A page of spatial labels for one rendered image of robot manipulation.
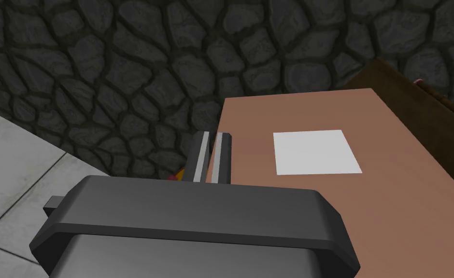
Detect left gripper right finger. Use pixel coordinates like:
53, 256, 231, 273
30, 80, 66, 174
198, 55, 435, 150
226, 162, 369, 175
210, 132, 232, 185

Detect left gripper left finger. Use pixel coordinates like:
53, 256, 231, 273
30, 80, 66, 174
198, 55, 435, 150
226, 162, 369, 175
184, 131, 211, 183

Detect white paper sheet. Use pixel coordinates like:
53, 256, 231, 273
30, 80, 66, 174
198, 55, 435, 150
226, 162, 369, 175
273, 129, 363, 176

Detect brown table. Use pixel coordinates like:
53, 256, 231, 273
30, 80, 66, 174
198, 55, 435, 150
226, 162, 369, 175
205, 88, 454, 278

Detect dark brown wooden furniture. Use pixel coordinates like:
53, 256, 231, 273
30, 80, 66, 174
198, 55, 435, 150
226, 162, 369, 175
342, 57, 454, 201

